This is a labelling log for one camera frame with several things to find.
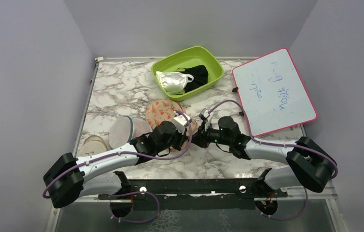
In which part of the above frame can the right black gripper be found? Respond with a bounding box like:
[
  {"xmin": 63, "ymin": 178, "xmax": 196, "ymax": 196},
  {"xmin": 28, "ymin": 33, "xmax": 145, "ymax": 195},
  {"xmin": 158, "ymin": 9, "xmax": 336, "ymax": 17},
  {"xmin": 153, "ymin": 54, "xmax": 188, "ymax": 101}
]
[{"xmin": 189, "ymin": 120, "xmax": 232, "ymax": 148}]

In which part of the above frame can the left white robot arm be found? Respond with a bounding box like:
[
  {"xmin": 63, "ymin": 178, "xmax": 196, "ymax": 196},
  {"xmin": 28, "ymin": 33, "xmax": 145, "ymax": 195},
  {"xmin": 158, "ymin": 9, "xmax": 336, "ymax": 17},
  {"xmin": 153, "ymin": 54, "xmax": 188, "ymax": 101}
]
[{"xmin": 42, "ymin": 121, "xmax": 192, "ymax": 208}]

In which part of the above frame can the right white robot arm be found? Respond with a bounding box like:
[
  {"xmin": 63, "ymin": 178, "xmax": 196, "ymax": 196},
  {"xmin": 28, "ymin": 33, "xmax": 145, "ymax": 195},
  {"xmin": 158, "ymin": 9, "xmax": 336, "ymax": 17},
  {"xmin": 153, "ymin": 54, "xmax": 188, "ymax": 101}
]
[{"xmin": 192, "ymin": 116, "xmax": 337, "ymax": 197}]

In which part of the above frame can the white mesh laundry bag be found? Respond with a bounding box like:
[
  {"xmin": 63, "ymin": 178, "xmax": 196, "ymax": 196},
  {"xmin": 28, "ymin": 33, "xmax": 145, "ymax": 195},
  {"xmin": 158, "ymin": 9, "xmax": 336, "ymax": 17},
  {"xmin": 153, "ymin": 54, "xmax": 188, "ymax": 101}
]
[{"xmin": 108, "ymin": 116, "xmax": 152, "ymax": 149}]

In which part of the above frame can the white satin bra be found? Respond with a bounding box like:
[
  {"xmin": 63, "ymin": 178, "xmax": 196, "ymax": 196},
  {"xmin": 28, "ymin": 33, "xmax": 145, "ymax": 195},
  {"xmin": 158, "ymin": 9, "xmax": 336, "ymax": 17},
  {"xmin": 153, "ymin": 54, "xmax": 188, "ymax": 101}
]
[{"xmin": 155, "ymin": 71, "xmax": 195, "ymax": 93}]

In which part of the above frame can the black bra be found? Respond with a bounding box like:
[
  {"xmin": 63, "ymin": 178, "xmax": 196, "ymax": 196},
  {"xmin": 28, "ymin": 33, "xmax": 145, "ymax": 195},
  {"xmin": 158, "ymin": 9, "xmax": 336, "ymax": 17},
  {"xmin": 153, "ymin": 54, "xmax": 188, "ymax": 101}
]
[{"xmin": 176, "ymin": 65, "xmax": 209, "ymax": 93}]

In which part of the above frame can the beige bra cup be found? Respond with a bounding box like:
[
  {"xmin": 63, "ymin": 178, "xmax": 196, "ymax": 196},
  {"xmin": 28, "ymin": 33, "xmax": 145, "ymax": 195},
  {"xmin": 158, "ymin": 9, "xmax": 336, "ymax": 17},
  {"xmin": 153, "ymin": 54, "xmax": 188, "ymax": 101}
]
[{"xmin": 76, "ymin": 135, "xmax": 108, "ymax": 157}]

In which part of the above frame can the pink framed whiteboard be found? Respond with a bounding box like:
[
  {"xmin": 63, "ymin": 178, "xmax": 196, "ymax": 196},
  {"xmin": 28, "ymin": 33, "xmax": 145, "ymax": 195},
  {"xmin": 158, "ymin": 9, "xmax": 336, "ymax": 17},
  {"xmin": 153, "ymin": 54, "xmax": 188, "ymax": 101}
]
[{"xmin": 232, "ymin": 48, "xmax": 318, "ymax": 137}]

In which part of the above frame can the green plastic basin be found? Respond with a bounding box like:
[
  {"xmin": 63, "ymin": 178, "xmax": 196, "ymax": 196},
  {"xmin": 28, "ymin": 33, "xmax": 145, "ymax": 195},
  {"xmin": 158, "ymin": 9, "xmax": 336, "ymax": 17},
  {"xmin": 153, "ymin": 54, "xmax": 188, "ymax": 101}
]
[{"xmin": 151, "ymin": 46, "xmax": 224, "ymax": 102}]

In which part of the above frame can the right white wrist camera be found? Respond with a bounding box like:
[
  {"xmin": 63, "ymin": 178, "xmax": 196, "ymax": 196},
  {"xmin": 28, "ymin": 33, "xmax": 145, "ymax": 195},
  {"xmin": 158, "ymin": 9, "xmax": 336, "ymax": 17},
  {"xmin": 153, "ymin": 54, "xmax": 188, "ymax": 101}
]
[{"xmin": 199, "ymin": 108, "xmax": 213, "ymax": 132}]

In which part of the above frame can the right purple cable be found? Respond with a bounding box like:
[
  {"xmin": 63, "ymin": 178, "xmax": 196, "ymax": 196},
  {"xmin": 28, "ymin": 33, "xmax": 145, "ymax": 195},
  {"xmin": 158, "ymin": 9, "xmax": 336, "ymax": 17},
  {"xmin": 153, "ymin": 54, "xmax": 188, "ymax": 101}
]
[{"xmin": 206, "ymin": 99, "xmax": 339, "ymax": 181}]

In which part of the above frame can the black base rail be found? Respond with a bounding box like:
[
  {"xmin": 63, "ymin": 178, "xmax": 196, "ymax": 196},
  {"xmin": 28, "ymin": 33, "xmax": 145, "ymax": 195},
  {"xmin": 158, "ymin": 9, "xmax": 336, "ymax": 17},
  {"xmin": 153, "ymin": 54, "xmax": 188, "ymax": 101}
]
[{"xmin": 98, "ymin": 178, "xmax": 287, "ymax": 212}]

